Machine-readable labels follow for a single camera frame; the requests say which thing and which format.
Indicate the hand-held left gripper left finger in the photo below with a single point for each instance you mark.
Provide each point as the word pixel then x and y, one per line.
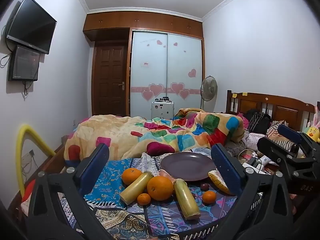
pixel 96 166

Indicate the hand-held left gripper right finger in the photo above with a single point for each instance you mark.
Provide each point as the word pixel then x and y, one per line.
pixel 225 166

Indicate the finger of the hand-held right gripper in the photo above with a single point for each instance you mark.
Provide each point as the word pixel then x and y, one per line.
pixel 290 133
pixel 271 146

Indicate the small tangerine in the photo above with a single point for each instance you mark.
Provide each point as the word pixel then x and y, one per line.
pixel 209 197
pixel 143 198

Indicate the large orange with sticker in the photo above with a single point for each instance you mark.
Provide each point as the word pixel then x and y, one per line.
pixel 131 176

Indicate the purple plate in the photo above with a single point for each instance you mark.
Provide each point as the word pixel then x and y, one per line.
pixel 187 166

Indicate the pink sweet potato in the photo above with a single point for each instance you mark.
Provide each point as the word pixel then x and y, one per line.
pixel 166 175

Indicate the striped cloth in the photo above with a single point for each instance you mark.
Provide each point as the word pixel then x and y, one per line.
pixel 280 127

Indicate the yellow pomelo piece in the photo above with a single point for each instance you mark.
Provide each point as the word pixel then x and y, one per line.
pixel 217 180

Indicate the pink floral pillow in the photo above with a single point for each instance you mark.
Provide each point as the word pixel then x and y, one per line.
pixel 255 140

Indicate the blue patterned cloth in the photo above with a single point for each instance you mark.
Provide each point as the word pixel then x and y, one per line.
pixel 110 180

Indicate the grey cloth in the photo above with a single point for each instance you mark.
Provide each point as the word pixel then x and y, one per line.
pixel 236 148

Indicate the yellow plush toy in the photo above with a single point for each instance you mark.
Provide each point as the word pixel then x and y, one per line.
pixel 312 133

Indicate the wooden bed headboard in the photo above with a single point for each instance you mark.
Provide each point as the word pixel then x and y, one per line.
pixel 282 107

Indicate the black backpack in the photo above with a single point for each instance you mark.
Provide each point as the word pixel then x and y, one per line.
pixel 258 122

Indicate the white power strip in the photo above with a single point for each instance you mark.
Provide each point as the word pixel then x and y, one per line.
pixel 252 166

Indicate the dark red plum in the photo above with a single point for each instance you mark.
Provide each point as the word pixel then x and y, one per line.
pixel 204 186

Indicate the colourful patchwork blanket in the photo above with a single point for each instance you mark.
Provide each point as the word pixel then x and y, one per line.
pixel 120 132

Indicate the yellow foam tube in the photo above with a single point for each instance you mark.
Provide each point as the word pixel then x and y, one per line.
pixel 21 140

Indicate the standing fan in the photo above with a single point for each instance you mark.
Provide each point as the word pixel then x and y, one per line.
pixel 209 87

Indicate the white case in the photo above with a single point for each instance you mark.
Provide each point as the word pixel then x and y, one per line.
pixel 162 110

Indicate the brown wooden door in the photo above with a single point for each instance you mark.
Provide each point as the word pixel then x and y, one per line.
pixel 110 80

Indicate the wooden wardrobe with frosted doors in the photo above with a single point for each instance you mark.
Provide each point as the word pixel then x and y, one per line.
pixel 150 55

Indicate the small black monitor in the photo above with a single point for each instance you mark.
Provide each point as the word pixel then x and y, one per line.
pixel 23 63

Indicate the black wall television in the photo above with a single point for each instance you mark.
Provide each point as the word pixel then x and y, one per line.
pixel 31 25

